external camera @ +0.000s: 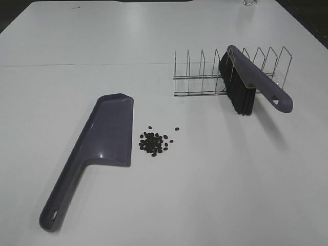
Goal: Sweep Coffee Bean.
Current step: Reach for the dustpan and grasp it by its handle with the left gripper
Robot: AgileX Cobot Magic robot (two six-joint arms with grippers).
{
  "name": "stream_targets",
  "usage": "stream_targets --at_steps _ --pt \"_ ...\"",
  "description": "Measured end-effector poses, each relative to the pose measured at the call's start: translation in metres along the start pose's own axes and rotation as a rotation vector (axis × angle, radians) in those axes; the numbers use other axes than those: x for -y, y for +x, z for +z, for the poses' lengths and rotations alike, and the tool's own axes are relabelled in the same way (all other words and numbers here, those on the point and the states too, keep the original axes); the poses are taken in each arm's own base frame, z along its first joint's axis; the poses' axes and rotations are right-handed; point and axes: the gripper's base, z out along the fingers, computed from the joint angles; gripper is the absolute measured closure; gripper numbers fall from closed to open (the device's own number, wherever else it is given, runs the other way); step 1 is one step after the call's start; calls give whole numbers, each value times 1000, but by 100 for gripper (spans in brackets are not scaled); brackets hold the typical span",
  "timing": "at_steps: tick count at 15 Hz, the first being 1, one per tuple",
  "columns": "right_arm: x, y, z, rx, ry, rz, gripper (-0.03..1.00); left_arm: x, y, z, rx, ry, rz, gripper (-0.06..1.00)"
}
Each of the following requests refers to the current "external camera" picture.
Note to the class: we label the purple plastic dustpan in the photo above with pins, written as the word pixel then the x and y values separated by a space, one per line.
pixel 106 139

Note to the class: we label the pile of coffee beans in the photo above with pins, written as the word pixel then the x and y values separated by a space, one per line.
pixel 154 143

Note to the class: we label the clear glass at table edge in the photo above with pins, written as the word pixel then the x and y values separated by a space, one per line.
pixel 249 2

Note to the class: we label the chrome wire rack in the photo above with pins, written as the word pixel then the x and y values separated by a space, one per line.
pixel 203 77

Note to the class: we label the purple brush black bristles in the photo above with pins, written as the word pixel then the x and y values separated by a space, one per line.
pixel 242 79

